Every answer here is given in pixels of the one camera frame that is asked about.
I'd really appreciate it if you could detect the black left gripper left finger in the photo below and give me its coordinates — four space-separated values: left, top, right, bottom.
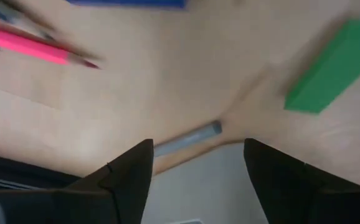
66 139 154 224

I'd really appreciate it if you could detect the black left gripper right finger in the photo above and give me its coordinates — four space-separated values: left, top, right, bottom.
244 138 360 224

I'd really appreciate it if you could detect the grey crayon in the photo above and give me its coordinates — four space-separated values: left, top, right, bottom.
153 120 224 158

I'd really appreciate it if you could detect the green eraser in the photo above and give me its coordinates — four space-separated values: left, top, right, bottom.
283 18 360 115

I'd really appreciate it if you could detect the pink pencil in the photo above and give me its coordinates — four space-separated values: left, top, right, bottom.
0 23 102 70

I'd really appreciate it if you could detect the dark blue eraser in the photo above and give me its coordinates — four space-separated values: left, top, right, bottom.
66 0 187 9

